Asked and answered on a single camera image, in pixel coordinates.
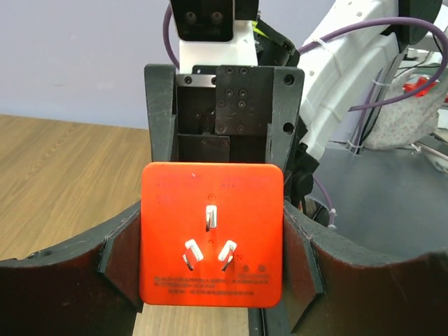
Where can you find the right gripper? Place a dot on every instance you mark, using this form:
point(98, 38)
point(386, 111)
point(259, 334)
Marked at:
point(224, 113)

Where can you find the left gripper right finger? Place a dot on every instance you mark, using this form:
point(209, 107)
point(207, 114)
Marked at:
point(332, 286)

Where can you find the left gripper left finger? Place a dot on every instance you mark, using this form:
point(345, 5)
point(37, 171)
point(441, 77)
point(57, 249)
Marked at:
point(86, 285)

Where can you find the red cube socket adapter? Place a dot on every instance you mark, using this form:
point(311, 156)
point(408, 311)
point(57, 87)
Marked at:
point(211, 234)

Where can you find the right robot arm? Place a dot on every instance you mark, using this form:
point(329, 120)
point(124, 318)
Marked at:
point(353, 42)

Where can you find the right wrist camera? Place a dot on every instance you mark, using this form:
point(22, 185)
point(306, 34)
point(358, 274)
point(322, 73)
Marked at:
point(214, 33)

